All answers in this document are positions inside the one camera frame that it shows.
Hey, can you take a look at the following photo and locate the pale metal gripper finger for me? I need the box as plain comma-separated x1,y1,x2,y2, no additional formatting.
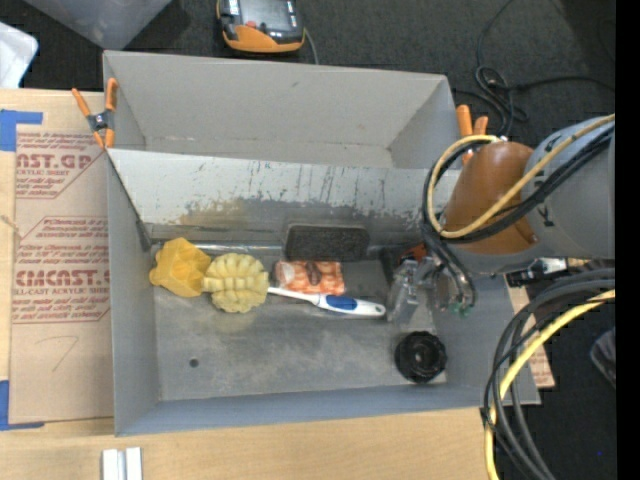
386,269,409,324
405,285,426,325

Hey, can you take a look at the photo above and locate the black round ribbed lid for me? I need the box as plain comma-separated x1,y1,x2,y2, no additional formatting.
393,330,448,385

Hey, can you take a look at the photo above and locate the black sponge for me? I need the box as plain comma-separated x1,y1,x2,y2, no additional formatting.
283,223,372,264

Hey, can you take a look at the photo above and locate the orange patterned packet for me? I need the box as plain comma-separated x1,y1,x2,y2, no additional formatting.
273,259,347,297

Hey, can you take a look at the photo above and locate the grey metal bin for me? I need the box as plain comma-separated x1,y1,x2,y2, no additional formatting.
102,50,542,437

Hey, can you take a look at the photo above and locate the yellow lumpy plastic toy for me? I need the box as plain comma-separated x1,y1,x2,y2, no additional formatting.
148,236,213,299

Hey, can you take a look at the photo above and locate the brown cardboard board, red print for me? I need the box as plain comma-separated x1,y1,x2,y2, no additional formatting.
0,87,556,432

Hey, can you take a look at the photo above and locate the yellow brush with white handle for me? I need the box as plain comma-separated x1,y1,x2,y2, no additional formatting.
201,252,388,319

